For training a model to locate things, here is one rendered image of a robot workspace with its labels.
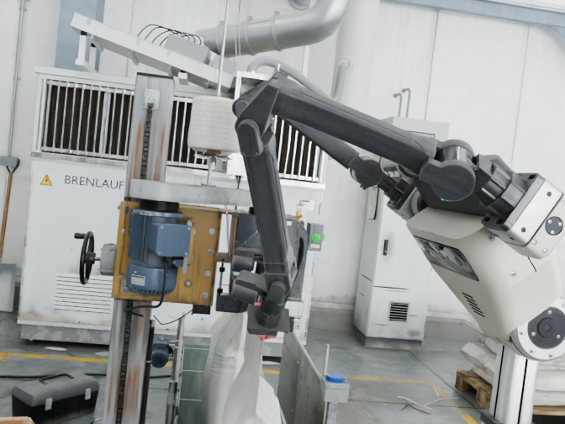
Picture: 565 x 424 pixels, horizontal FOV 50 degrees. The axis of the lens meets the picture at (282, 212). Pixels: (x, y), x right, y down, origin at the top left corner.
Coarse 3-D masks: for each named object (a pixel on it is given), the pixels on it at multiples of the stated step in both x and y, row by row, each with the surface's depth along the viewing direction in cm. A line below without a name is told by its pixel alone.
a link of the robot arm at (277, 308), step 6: (258, 294) 138; (264, 294) 138; (258, 300) 141; (264, 300) 139; (270, 300) 138; (282, 300) 138; (264, 306) 140; (270, 306) 138; (276, 306) 138; (282, 306) 139; (270, 312) 140; (276, 312) 140
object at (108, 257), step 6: (108, 246) 200; (114, 246) 201; (102, 252) 198; (108, 252) 199; (114, 252) 199; (102, 258) 198; (108, 258) 198; (114, 258) 198; (102, 264) 198; (108, 264) 198; (102, 270) 199; (108, 270) 199
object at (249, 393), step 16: (256, 336) 167; (256, 352) 162; (240, 368) 192; (256, 368) 158; (240, 384) 180; (256, 384) 154; (240, 400) 166; (256, 400) 152; (272, 400) 175; (224, 416) 173; (240, 416) 161; (256, 416) 156; (272, 416) 164
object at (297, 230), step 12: (240, 216) 199; (252, 216) 199; (288, 216) 216; (240, 228) 199; (252, 228) 199; (288, 228) 201; (300, 228) 202; (240, 240) 199; (252, 240) 200; (300, 276) 203; (300, 288) 203; (300, 300) 204
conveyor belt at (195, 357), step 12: (192, 348) 370; (204, 348) 373; (192, 360) 348; (204, 360) 350; (192, 372) 327; (192, 384) 308; (180, 396) 290; (192, 396) 292; (180, 408) 276; (192, 408) 278; (180, 420) 263; (192, 420) 265
